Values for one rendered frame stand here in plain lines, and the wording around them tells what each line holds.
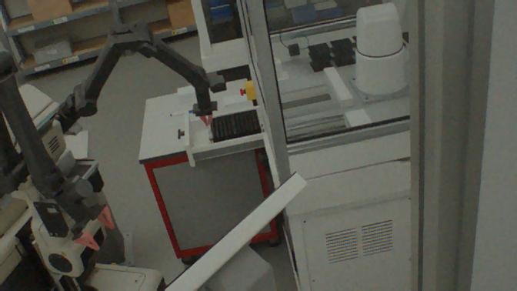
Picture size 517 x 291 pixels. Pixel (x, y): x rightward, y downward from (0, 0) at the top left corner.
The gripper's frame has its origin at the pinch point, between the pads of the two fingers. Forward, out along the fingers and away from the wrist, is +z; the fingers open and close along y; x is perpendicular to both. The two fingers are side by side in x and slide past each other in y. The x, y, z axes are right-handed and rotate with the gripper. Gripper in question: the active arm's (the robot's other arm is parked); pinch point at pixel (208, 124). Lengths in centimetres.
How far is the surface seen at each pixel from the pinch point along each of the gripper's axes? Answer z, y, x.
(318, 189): 1, -39, 48
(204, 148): 6.3, 2.7, 8.4
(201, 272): -30, -5, 105
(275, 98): -37, -28, 46
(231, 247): -29, -12, 98
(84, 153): 24, 67, -25
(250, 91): 7.4, -18.7, -35.2
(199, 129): 12.1, 6.3, -15.1
